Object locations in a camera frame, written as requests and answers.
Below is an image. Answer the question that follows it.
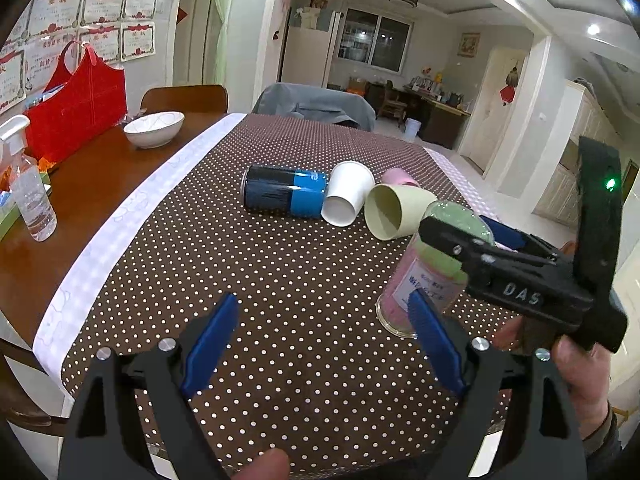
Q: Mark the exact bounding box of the green and pink clear cup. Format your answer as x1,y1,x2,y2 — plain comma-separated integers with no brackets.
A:
376,200,496,338

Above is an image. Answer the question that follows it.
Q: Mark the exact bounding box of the white bowl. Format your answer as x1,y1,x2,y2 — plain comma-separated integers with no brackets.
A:
123,111,185,149

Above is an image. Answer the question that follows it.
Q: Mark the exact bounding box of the grey cloth covered chair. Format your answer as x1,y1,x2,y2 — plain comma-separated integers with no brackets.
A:
251,82,377,132

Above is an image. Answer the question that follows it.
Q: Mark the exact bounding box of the person's right hand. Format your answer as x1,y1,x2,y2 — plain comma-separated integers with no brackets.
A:
492,316,613,442

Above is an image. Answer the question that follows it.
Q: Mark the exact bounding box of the window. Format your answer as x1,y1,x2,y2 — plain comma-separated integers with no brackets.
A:
339,8,413,73

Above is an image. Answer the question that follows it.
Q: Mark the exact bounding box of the group of wall certificates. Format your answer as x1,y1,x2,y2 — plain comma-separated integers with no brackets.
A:
0,0,181,116

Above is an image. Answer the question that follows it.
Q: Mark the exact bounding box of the green curtain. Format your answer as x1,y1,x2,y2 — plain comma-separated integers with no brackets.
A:
206,0,236,86

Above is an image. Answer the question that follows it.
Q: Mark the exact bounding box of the green box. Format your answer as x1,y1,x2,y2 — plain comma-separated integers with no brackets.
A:
0,190,23,241

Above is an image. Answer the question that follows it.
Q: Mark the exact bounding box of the red bag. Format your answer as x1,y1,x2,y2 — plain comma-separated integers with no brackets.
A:
22,40,127,166

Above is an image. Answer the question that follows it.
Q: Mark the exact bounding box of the person's left hand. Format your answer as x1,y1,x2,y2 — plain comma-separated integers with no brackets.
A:
239,447,292,480

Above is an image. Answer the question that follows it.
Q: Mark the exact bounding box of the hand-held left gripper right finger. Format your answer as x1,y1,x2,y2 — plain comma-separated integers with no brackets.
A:
407,290,588,480

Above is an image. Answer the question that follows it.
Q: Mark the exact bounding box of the clear spray bottle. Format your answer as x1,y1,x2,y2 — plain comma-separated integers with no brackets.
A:
0,115,57,242

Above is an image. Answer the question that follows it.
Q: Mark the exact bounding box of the brown polka dot tablecloth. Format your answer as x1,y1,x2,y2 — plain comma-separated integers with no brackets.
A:
32,112,516,476

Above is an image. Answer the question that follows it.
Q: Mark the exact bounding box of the red door ornament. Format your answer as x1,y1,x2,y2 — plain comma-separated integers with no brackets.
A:
500,60,521,106

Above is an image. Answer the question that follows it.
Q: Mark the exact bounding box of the black and blue can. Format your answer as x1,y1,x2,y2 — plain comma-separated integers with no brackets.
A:
241,165,330,220

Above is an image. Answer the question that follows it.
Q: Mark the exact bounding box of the dark wooden desk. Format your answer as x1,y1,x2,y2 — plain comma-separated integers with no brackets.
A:
400,87,471,150

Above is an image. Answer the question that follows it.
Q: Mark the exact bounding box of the beige cabinet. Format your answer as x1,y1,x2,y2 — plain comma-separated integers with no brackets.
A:
532,80,626,231

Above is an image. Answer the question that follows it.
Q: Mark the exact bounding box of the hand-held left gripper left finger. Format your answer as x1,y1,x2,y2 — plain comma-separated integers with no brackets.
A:
57,292,241,480

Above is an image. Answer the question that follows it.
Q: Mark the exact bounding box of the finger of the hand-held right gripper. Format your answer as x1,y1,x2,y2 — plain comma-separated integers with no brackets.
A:
479,215,567,261
418,215,559,264

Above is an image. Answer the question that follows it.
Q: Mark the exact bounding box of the pale green cup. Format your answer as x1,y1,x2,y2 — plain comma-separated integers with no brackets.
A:
364,183,440,241

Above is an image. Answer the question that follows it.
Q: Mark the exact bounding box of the small wooden chair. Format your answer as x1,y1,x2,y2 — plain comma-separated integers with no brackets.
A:
377,82,408,121

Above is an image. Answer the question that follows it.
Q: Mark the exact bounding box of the white door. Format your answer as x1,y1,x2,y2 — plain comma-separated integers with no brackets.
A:
460,47,531,171

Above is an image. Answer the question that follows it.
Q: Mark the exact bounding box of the white refrigerator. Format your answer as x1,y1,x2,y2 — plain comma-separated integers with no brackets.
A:
280,7,346,88

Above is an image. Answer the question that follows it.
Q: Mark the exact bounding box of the white paper cup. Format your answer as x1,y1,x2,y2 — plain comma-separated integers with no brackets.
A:
320,161,376,227

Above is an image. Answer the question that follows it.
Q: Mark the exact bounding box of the person's right forearm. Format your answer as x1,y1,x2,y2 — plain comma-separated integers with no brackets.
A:
581,400,627,468

